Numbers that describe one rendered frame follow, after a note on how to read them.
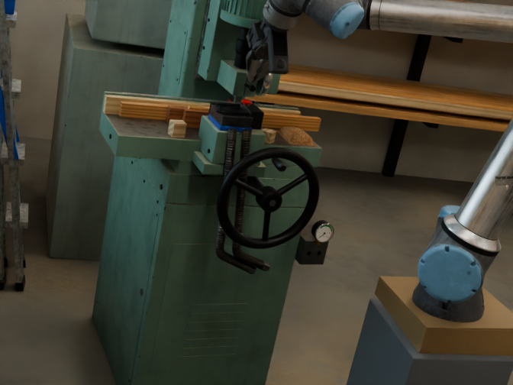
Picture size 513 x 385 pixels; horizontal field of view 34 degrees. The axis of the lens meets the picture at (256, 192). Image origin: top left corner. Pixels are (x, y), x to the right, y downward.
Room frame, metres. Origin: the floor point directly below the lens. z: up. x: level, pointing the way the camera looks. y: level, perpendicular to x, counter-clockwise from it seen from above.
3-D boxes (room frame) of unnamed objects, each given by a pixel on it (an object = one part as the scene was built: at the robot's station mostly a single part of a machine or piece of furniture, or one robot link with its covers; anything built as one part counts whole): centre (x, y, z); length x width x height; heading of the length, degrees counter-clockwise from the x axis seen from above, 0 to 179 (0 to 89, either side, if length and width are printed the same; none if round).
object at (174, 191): (2.45, 0.17, 0.76); 0.57 x 0.45 x 0.09; 26
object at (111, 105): (2.33, 0.19, 0.92); 0.60 x 0.02 x 0.05; 116
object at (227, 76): (2.36, 0.12, 1.03); 0.14 x 0.07 x 0.09; 26
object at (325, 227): (2.27, -0.21, 0.65); 0.06 x 0.04 x 0.08; 116
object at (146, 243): (2.45, 0.17, 0.35); 0.58 x 0.45 x 0.71; 26
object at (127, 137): (2.21, 0.13, 0.87); 0.61 x 0.30 x 0.06; 116
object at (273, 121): (2.33, 0.14, 0.92); 0.62 x 0.02 x 0.04; 116
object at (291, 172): (2.29, 0.09, 0.82); 0.40 x 0.21 x 0.04; 116
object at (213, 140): (2.14, 0.10, 0.91); 0.15 x 0.14 x 0.09; 116
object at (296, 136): (2.34, -0.08, 0.91); 0.12 x 0.09 x 0.03; 26
